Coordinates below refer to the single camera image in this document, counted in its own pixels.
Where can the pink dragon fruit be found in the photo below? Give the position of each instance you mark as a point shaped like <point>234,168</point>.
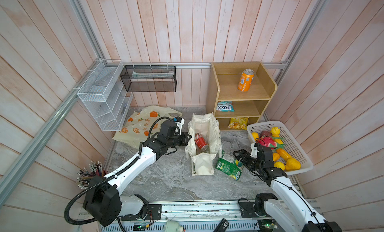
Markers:
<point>270,143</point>

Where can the white wire mesh rack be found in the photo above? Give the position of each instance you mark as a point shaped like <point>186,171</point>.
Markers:
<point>104,95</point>

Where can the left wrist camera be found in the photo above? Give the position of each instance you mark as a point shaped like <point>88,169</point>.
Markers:
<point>180,122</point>

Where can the white round object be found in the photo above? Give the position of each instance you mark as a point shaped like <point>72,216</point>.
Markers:
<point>173,226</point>

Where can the orange round fruit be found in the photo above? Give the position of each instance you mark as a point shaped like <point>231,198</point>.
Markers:
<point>255,136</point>

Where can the black mesh wall basket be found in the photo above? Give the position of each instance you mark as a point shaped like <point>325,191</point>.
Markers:
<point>149,78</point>

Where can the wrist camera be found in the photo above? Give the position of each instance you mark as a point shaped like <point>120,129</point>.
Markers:
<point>180,122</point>
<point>254,150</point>

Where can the yellow toy mango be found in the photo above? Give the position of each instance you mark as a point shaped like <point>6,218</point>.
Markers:
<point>292,165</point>

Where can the Fox's candy bag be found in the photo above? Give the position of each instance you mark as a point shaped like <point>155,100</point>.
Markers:
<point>225,106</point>

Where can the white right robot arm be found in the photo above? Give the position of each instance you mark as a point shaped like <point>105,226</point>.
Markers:
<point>289,208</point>

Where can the red cola can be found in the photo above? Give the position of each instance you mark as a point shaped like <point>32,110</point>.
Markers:
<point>201,143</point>

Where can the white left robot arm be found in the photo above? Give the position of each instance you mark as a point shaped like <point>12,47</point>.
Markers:
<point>103,199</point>

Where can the yellow chips bag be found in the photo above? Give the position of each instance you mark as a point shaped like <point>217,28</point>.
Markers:
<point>238,123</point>

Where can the black handheld device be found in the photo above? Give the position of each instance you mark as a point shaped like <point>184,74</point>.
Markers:
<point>222,226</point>

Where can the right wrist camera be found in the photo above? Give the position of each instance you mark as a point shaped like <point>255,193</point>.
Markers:
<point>254,150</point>

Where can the green snack bag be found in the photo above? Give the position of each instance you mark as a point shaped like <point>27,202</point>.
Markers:
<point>228,164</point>

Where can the cream canvas tote bag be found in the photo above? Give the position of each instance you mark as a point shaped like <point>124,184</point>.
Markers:
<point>208,126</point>

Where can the orange-print plastic grocery bag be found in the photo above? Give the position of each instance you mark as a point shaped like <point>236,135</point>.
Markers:
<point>137,127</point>

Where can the yellow lemon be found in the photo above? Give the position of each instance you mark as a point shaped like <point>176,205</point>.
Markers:
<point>275,131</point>

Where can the white plastic basket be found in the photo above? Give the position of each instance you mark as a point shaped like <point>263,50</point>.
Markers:
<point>292,147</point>

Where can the orange soda can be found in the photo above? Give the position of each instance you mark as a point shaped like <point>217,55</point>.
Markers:
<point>246,80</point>

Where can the red pen cup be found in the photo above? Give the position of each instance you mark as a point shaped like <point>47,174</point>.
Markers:
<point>85,175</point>

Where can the wooden three-tier shelf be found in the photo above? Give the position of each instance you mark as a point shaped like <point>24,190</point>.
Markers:
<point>223,86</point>

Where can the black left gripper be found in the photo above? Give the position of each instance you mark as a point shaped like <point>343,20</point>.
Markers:
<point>184,141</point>

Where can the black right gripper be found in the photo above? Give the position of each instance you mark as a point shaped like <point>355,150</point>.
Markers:
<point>243,159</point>

